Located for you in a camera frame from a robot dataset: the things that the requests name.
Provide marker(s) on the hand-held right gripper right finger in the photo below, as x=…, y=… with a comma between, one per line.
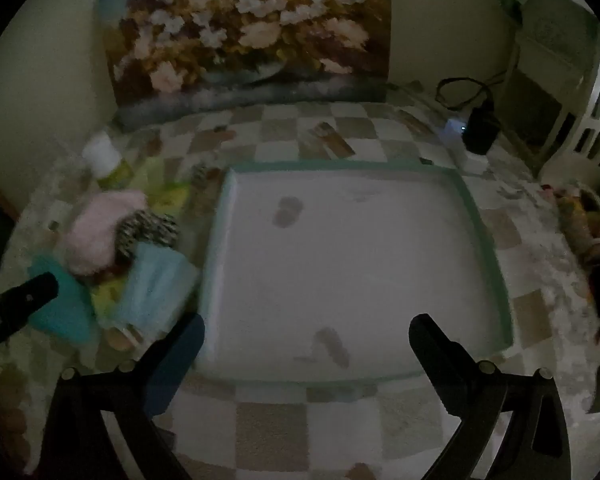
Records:
x=430, y=350

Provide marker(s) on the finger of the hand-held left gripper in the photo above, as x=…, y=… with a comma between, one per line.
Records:
x=25, y=297

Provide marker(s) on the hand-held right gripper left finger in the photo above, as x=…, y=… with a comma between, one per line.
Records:
x=177, y=360

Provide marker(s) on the light blue tissue packet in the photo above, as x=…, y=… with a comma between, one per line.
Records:
x=155, y=290

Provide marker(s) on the pink plush toy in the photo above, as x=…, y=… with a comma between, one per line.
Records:
x=100, y=230

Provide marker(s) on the white tray with green rim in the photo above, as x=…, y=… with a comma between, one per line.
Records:
x=350, y=270

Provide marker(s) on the pale yellow-green soft sheet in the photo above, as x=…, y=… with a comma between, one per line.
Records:
x=157, y=185

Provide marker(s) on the teal soft packet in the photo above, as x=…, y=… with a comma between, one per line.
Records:
x=65, y=310

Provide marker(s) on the black white checkered soft pouch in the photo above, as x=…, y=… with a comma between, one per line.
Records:
x=145, y=230

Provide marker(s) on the white bottle with green label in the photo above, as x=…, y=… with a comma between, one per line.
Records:
x=102, y=155

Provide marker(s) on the printed cloth bundle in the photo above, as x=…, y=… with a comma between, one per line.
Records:
x=577, y=225

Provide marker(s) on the small white device blue light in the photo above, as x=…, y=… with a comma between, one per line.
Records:
x=452, y=135

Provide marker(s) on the black power adapter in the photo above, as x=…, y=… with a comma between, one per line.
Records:
x=480, y=130

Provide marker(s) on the checkered printed tablecloth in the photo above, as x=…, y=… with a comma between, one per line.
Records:
x=280, y=130

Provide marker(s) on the floral painting canvas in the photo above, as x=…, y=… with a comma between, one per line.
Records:
x=240, y=35

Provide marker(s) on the white laundry basket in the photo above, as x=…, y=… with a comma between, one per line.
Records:
x=555, y=35

